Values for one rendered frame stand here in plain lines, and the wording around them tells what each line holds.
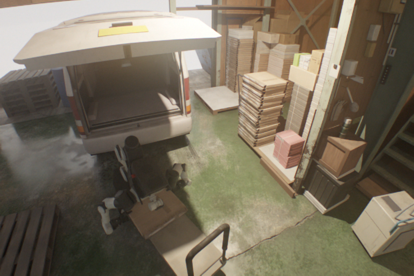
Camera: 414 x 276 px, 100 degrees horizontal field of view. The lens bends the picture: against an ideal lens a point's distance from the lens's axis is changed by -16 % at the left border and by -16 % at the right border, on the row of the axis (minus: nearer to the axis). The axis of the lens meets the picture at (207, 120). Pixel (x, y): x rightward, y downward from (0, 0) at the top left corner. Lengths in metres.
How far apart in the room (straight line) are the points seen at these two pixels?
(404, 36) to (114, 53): 2.56
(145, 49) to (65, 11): 5.02
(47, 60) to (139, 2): 4.95
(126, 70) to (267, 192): 3.39
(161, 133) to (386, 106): 2.68
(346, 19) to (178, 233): 2.23
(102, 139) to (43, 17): 4.30
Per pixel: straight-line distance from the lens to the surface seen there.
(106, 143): 2.78
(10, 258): 2.62
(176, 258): 1.92
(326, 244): 2.44
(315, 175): 2.48
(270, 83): 2.68
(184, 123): 2.81
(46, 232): 2.58
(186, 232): 2.01
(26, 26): 6.54
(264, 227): 2.33
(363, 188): 3.11
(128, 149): 1.74
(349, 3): 1.91
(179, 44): 1.39
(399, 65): 2.68
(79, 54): 1.36
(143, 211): 2.15
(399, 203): 2.41
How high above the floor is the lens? 1.95
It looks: 31 degrees down
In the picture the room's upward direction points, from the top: straight up
